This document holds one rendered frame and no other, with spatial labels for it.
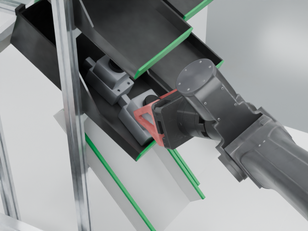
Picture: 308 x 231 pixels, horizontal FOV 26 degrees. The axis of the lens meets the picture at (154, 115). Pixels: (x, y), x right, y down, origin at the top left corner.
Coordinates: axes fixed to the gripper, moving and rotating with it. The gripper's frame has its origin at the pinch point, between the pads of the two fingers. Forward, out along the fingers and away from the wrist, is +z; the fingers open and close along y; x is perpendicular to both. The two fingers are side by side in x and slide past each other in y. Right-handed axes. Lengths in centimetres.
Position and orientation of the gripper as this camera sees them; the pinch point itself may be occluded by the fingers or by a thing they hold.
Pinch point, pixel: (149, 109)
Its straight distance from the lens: 102.5
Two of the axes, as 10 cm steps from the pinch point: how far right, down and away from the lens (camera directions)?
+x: 2.5, 9.1, 3.4
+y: -7.2, 4.1, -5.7
